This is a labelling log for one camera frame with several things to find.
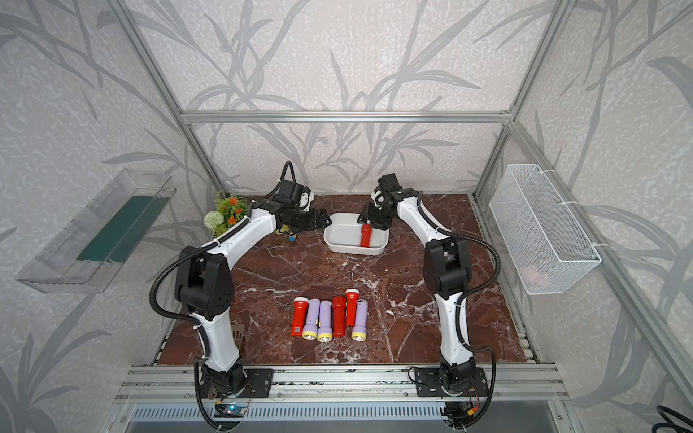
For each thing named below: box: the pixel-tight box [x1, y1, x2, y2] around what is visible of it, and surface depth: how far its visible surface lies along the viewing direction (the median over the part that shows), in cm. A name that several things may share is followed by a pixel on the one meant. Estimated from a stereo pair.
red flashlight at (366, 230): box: [360, 223, 373, 248], surface depth 107 cm
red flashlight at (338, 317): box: [332, 295, 347, 339], surface depth 85 cm
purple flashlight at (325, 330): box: [317, 299, 333, 342], surface depth 84 cm
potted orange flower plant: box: [203, 190, 250, 237], surface depth 96 cm
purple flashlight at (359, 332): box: [351, 298, 369, 342], surface depth 84 cm
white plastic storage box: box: [323, 212, 390, 256], surface depth 106 cm
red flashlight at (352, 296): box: [344, 287, 361, 328], surface depth 88 cm
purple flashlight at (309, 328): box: [301, 298, 321, 341], surface depth 84 cm
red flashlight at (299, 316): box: [290, 295, 309, 338], surface depth 86 cm
